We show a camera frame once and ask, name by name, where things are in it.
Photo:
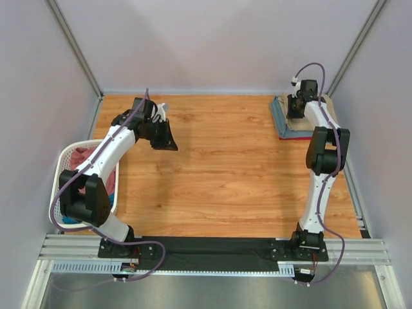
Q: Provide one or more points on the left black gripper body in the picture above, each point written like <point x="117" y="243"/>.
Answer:
<point x="162" y="136"/>

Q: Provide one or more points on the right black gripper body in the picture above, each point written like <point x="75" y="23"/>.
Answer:
<point x="292" y="111"/>

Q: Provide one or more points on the beige t shirt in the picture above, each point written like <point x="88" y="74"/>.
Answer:
<point x="302" y="124"/>

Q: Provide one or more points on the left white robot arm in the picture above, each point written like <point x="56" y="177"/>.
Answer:
<point x="82" y="194"/>

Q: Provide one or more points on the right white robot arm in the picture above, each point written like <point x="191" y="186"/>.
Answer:
<point x="325" y="158"/>

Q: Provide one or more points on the folded grey-blue t shirt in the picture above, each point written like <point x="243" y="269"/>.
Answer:
<point x="280" y="125"/>

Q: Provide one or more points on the folded red t shirt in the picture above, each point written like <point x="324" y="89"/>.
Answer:
<point x="296" y="138"/>

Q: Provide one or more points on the pink t shirt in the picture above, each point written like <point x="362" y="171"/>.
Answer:
<point x="80" y="155"/>

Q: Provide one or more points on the white laundry basket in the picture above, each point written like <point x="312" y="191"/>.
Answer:
<point x="64" y="163"/>

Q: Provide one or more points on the blue t shirt in basket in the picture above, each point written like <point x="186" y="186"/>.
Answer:
<point x="68" y="220"/>

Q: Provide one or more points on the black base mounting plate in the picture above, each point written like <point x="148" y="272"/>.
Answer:
<point x="207" y="254"/>

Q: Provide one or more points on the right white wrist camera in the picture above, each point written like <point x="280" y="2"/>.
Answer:
<point x="296" y="83"/>

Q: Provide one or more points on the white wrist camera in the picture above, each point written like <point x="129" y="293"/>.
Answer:
<point x="161" y="110"/>
<point x="296" y="83"/>

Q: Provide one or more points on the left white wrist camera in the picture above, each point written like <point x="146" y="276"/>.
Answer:
<point x="161" y="110"/>

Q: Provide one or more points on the right aluminium frame post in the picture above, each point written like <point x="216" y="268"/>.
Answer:
<point x="359" y="41"/>

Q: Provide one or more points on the aluminium frame post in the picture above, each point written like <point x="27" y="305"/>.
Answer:
<point x="65" y="28"/>
<point x="359" y="41"/>

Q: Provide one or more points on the left aluminium frame post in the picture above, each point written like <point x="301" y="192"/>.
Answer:
<point x="65" y="28"/>

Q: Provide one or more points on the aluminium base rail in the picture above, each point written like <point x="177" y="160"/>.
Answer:
<point x="69" y="274"/>

